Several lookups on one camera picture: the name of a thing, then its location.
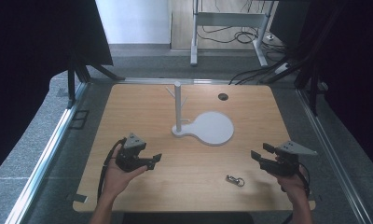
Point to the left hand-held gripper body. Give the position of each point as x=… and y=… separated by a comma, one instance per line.
x=128, y=157

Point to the black curtain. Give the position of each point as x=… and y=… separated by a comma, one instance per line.
x=346, y=62
x=35, y=46

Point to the aluminium rail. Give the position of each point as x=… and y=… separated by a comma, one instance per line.
x=43, y=161
x=330, y=155

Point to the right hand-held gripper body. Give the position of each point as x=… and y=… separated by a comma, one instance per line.
x=287, y=160

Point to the white metal desk frame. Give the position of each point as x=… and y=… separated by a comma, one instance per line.
x=227, y=19

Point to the white power strip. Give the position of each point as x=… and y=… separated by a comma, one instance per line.
x=281, y=68

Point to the black metal stand legs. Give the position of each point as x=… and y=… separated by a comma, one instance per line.
x=312, y=84
x=79, y=74

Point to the person's left hand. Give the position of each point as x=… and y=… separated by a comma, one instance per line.
x=117, y=177

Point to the person's right hand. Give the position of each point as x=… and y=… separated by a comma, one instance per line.
x=290, y=184

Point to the white stand with round base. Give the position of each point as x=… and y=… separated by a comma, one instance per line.
x=211, y=128

